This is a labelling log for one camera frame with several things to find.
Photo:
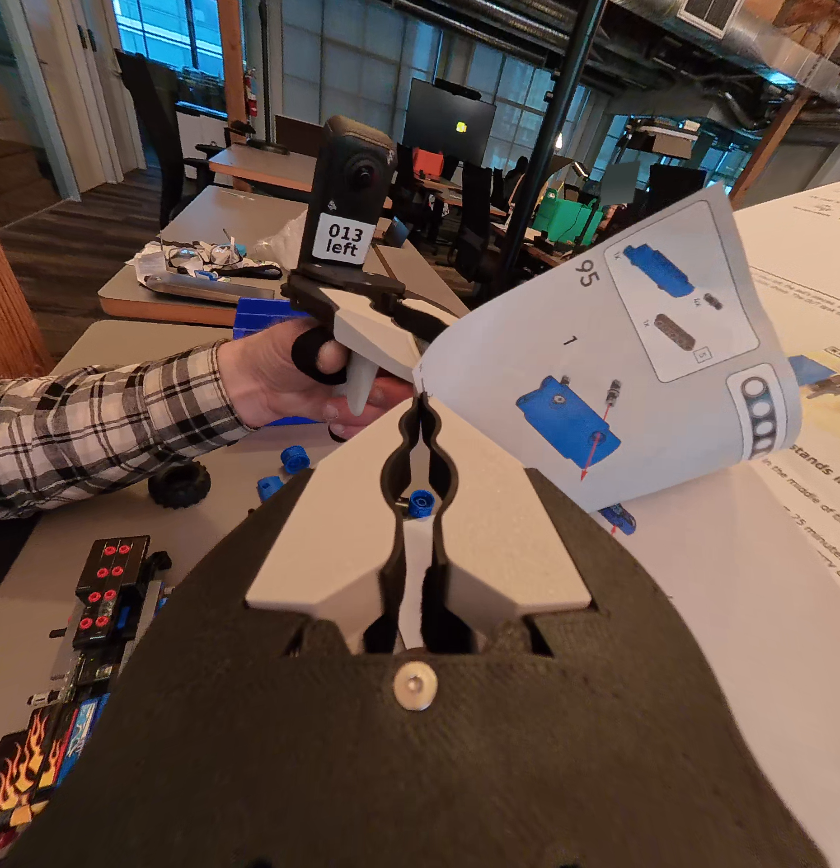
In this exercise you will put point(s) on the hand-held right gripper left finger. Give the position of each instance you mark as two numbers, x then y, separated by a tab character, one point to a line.
325	542

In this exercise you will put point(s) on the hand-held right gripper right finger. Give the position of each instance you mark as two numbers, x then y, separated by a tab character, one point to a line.
514	542

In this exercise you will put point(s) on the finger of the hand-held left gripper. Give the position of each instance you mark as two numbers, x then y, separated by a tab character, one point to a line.
376	332
426	322

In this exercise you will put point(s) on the instruction booklet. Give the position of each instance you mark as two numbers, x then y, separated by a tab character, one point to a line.
664	407

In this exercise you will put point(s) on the toy brick truck model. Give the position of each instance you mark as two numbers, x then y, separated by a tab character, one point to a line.
101	597

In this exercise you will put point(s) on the person's left forearm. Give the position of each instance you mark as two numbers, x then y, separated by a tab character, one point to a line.
108	420

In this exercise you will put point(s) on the grey background desk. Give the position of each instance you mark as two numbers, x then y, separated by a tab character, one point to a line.
223	210

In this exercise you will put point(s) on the person's left hand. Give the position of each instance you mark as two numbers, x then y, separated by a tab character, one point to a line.
264	380

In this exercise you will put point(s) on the blue curved panel piece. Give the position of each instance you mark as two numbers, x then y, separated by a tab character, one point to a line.
270	488

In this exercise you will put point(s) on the blue wheel rim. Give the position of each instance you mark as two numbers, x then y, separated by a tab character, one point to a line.
420	503
296	459

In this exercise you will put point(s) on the blue storage bin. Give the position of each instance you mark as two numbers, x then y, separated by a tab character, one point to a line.
264	319

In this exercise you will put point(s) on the wooden background table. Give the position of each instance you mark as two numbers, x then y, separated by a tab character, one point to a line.
257	166

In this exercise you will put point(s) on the black rubber tyre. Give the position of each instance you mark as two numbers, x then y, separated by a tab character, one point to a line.
179	483

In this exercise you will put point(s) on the green bin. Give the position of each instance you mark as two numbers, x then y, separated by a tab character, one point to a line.
562	220

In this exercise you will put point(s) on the black monitor screen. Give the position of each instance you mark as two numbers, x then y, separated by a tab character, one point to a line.
447	122

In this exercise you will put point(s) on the red fire extinguisher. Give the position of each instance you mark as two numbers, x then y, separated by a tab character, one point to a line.
251	91

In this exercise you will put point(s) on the black steel pole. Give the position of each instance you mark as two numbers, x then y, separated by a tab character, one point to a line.
555	135

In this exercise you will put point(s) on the black office chair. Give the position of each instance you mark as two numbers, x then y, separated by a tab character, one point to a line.
155	135

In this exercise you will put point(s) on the wooden board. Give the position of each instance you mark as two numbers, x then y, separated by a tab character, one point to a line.
13	305

